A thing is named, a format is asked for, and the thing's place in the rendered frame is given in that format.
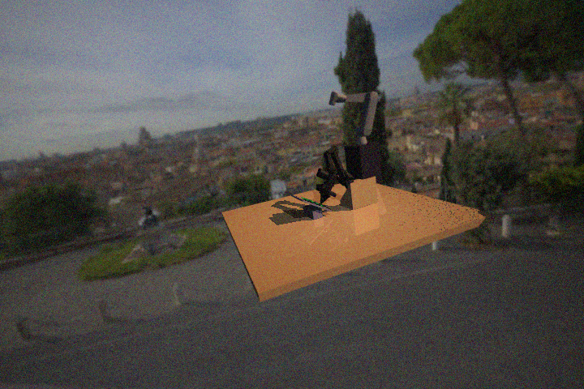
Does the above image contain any pale mauve switch panel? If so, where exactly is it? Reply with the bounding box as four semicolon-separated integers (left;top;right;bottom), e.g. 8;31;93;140
291;195;332;220

